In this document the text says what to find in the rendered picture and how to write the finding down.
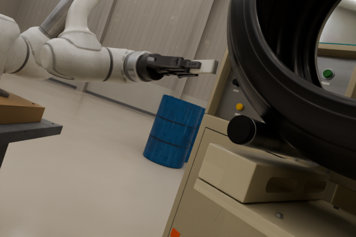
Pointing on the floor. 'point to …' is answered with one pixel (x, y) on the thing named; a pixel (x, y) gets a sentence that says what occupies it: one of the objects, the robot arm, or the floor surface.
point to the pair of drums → (173, 132)
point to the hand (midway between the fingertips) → (203, 66)
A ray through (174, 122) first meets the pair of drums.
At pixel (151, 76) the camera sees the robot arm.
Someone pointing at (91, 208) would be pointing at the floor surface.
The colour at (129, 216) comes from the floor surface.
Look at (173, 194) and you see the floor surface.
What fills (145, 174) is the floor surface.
